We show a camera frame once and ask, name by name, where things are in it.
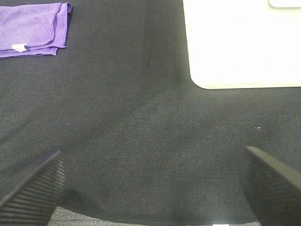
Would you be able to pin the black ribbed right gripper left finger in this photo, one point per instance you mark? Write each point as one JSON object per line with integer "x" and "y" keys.
{"x": 30, "y": 196}

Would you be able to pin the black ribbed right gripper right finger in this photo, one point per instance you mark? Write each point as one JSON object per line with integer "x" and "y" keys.
{"x": 272, "y": 189}

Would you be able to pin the folded purple towel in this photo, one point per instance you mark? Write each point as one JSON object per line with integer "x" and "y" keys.
{"x": 33, "y": 30}

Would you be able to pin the white plastic bin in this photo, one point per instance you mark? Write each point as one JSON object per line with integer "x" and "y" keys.
{"x": 236, "y": 44}

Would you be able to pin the black fabric table cover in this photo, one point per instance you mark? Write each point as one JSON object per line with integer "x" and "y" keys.
{"x": 142, "y": 143}

